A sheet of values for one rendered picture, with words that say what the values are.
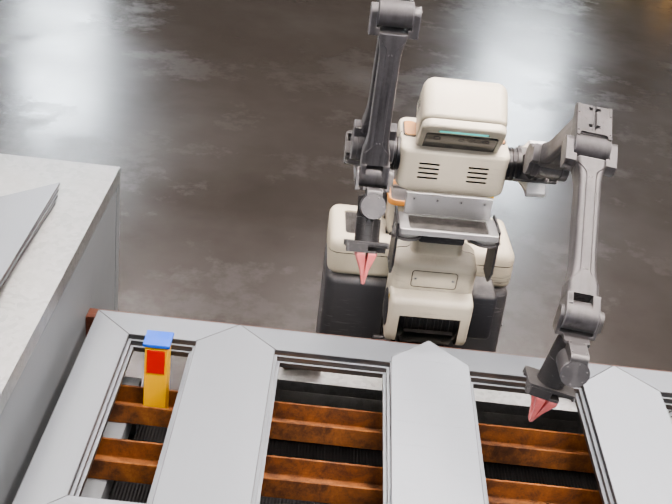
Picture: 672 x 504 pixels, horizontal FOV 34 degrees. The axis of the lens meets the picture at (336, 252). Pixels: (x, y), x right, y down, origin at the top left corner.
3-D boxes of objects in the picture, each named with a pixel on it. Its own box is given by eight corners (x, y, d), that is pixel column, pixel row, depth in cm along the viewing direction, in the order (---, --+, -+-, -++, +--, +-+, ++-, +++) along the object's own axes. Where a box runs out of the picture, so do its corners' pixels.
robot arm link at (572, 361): (603, 308, 215) (559, 299, 215) (614, 338, 204) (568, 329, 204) (585, 360, 220) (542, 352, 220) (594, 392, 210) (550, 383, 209)
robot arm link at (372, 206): (393, 169, 258) (356, 165, 258) (398, 168, 247) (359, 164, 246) (387, 220, 259) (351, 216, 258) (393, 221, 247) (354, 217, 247)
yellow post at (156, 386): (164, 421, 253) (167, 350, 244) (142, 419, 253) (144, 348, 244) (168, 408, 258) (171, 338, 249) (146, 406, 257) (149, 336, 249)
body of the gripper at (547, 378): (572, 405, 219) (589, 375, 216) (525, 389, 218) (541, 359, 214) (567, 386, 225) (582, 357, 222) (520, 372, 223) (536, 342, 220)
